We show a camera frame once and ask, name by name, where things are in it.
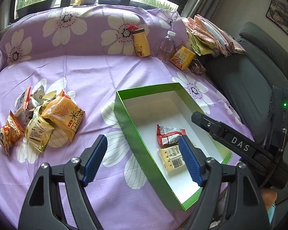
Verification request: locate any clear cracker packet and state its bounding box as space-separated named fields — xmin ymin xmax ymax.
xmin=159 ymin=145 xmax=185 ymax=174

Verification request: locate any person's right hand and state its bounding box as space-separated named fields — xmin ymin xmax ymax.
xmin=260 ymin=188 xmax=277 ymax=210

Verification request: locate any green cardboard box tray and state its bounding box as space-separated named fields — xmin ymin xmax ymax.
xmin=114 ymin=83 xmax=232 ymax=211

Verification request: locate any purple floral bed sheet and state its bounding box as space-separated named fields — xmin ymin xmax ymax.
xmin=0 ymin=5 xmax=251 ymax=229

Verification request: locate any dark grey armchair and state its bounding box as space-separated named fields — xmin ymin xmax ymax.
xmin=200 ymin=22 xmax=288 ymax=204

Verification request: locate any yellow green snack packet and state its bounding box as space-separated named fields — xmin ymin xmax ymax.
xmin=25 ymin=106 xmax=55 ymax=153

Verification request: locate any red grey snack packet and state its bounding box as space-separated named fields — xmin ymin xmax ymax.
xmin=156 ymin=125 xmax=186 ymax=146

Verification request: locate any white orange snack packet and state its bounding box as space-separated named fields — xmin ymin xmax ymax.
xmin=15 ymin=86 xmax=31 ymax=117

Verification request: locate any large yellow rice snack bag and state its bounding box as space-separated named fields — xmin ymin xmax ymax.
xmin=41 ymin=96 xmax=85 ymax=141

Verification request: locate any grey yellow snack packet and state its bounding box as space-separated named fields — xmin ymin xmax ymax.
xmin=31 ymin=85 xmax=56 ymax=107

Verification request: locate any yellow bear thermos bottle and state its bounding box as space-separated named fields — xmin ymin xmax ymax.
xmin=128 ymin=25 xmax=151 ymax=58

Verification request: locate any yellow food carton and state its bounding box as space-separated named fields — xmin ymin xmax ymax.
xmin=170 ymin=46 xmax=195 ymax=70

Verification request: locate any dark patterned small packet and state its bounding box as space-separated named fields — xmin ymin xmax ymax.
xmin=188 ymin=58 xmax=206 ymax=75

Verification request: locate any stack of folded cloths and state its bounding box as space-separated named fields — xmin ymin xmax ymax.
xmin=182 ymin=15 xmax=247 ymax=58

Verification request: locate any framed wall picture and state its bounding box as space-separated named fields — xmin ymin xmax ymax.
xmin=266 ymin=0 xmax=288 ymax=34

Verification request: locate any clear plastic water bottle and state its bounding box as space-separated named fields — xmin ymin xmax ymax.
xmin=157 ymin=31 xmax=176 ymax=63

